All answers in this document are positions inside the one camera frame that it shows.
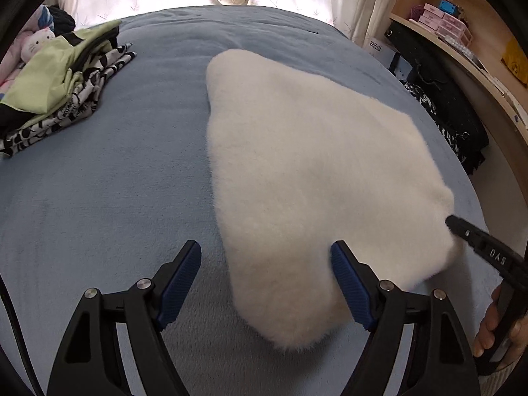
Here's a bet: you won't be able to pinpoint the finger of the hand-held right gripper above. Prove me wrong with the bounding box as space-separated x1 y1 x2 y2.
445 214 514 271

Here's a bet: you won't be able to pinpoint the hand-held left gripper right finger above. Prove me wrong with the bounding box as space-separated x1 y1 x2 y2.
330 240 481 396

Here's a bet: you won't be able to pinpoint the person's right hand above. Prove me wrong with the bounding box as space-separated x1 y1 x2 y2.
473 286 527 359

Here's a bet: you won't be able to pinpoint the white cat plush toy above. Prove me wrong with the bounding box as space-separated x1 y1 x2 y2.
18 25 57 63

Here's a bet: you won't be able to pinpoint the blue fleece blanket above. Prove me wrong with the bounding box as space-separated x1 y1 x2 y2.
0 5 502 396

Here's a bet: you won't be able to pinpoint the black hanging garments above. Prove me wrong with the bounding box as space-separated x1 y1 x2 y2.
383 20 490 161

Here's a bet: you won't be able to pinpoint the white cardboard box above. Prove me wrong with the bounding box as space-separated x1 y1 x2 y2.
365 35 399 65

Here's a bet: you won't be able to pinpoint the yellow printed card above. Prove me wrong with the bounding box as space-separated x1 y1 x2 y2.
500 38 528 76

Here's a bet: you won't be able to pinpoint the curved wooden shelf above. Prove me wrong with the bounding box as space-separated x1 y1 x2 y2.
388 0 528 199

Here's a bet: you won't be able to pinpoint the pile of folded clothes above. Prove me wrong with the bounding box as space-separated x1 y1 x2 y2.
0 40 138 160

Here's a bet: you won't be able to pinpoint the light green garment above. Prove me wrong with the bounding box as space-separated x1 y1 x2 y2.
0 20 123 117

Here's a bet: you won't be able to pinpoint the person's right forearm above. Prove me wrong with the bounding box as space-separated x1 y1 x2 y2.
479 363 525 396

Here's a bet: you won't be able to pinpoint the white papers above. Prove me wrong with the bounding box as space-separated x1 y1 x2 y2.
451 40 528 122

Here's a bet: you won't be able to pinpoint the stack of pink boxes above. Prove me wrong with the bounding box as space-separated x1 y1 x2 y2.
417 2 474 45

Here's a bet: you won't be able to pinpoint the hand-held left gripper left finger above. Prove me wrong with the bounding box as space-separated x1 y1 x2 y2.
47 239 203 396

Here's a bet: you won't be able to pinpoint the black knit cloth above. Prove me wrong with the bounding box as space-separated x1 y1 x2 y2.
47 5 77 36

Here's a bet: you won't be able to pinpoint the black cable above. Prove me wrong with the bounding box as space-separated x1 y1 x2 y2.
0 274 44 396

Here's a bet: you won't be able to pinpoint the black white print clothing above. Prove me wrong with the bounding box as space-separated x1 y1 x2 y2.
402 82 488 175

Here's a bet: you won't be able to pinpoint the cream fuzzy cardigan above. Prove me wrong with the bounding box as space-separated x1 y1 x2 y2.
205 49 467 353

